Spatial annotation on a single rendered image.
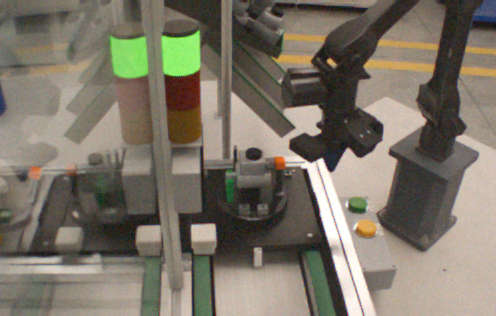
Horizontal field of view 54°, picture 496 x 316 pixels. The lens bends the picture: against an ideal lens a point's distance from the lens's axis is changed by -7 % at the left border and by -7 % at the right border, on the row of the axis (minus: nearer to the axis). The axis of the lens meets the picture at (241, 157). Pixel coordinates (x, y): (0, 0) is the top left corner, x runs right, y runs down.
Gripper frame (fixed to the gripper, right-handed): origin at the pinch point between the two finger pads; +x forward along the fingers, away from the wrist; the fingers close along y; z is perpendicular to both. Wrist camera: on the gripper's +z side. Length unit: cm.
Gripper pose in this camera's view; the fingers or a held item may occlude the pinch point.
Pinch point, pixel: (332, 156)
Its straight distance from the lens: 98.3
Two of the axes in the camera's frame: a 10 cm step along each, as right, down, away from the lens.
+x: -0.1, 8.1, 5.8
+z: 6.2, 4.6, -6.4
